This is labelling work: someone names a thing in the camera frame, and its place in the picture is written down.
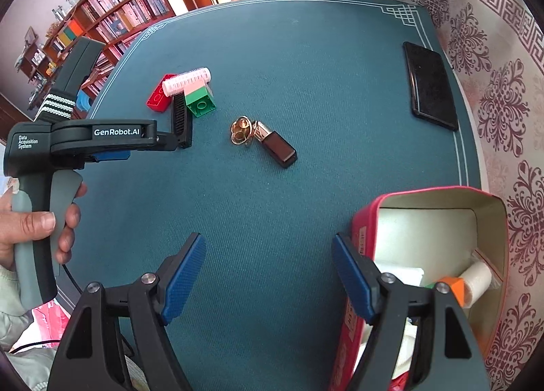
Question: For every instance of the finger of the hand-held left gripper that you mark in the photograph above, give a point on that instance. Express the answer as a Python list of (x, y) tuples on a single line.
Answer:
[(110, 156), (167, 141)]

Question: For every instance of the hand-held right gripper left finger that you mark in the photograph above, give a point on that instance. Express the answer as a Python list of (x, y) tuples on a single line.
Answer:
[(185, 276)]

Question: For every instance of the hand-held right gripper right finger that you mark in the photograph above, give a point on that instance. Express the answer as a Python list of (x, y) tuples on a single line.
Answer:
[(352, 276)]

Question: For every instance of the red tin box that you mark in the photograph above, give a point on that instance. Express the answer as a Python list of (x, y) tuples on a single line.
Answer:
[(369, 212)]

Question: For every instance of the orange and green toy brick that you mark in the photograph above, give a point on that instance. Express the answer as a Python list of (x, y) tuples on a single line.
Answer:
[(452, 287)]

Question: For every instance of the white roll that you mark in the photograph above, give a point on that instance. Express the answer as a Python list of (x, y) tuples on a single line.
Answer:
[(476, 278)]

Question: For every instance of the green felt desktop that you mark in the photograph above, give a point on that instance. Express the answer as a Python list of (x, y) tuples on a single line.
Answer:
[(297, 204)]

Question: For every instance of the person's left hand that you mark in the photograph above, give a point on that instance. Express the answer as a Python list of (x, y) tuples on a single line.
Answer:
[(29, 225)]

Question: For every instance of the red toy brick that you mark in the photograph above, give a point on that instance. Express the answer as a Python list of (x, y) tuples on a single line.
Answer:
[(157, 97)]

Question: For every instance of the green and pink toy brick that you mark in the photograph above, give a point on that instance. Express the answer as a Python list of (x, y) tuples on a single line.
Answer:
[(202, 106)]

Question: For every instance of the pink hair roller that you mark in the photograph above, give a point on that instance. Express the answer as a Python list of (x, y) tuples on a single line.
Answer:
[(187, 80)]

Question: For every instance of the small wooden shelf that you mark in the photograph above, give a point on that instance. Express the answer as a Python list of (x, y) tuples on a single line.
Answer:
[(36, 59)]

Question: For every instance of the red patterned cloth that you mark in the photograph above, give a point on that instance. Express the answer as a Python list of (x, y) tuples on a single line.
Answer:
[(49, 316)]

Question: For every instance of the black smartphone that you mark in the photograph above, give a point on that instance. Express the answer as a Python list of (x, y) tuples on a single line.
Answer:
[(429, 85)]

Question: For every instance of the patterned white tablecloth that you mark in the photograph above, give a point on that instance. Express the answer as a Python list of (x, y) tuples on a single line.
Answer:
[(488, 76)]

